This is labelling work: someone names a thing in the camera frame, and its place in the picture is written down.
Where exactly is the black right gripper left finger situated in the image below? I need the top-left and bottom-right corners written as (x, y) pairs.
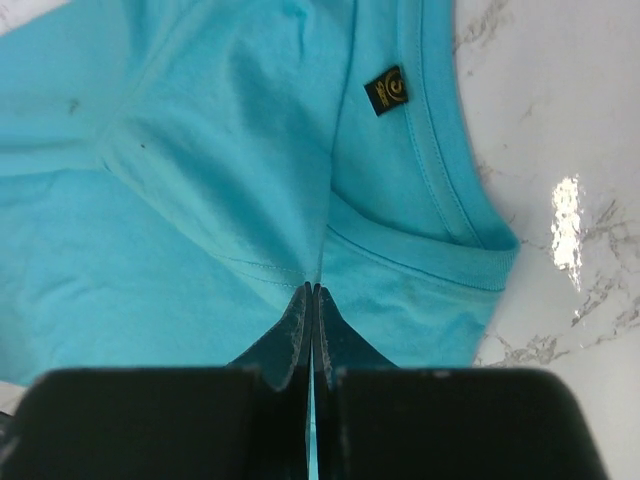
top-left (1, 285), bottom-right (312, 479)

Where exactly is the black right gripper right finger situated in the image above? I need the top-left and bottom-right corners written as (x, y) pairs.
top-left (312, 286), bottom-right (607, 479)

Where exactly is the teal t shirt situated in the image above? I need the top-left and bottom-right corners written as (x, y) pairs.
top-left (0, 0), bottom-right (521, 480)

